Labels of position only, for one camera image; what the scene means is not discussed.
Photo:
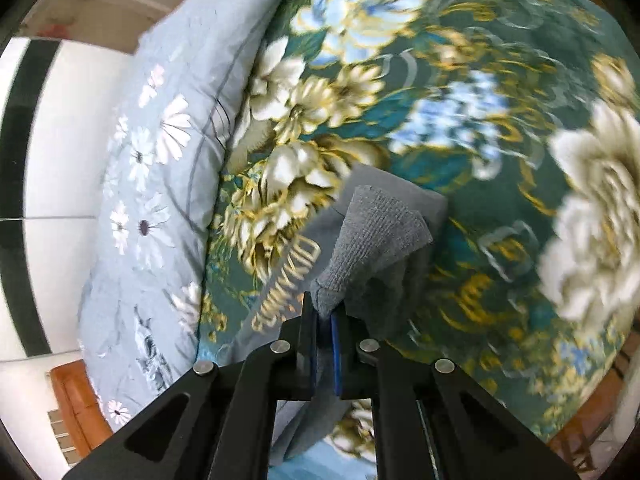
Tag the orange wooden headboard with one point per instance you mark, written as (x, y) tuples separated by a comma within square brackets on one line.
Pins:
[(75, 400)]

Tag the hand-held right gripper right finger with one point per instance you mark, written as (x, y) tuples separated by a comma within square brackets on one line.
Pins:
[(337, 355)]

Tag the blue daisy print duvet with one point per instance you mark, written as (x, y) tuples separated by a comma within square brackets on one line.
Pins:
[(165, 185)]

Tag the teal floral bed sheet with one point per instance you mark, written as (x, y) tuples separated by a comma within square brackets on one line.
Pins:
[(450, 35)]

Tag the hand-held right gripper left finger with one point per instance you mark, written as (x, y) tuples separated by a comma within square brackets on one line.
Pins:
[(312, 360)]

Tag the dark grey garment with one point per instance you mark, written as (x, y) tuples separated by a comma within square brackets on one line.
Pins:
[(370, 240)]

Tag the orange wooden bed rail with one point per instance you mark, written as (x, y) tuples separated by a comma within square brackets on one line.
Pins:
[(590, 410)]

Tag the white wardrobe with black stripe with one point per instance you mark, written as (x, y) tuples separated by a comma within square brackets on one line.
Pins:
[(60, 160)]

